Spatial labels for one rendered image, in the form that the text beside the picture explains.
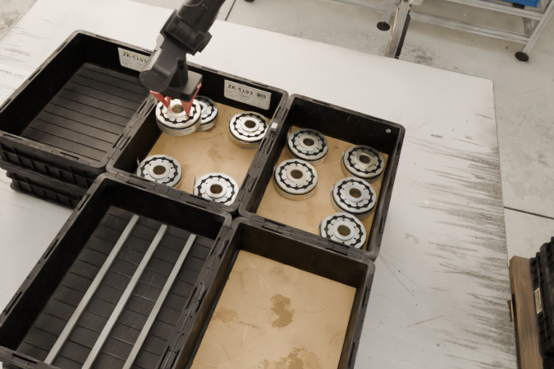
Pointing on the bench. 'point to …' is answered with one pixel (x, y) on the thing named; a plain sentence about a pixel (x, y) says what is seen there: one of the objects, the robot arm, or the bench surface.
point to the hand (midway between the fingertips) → (178, 107)
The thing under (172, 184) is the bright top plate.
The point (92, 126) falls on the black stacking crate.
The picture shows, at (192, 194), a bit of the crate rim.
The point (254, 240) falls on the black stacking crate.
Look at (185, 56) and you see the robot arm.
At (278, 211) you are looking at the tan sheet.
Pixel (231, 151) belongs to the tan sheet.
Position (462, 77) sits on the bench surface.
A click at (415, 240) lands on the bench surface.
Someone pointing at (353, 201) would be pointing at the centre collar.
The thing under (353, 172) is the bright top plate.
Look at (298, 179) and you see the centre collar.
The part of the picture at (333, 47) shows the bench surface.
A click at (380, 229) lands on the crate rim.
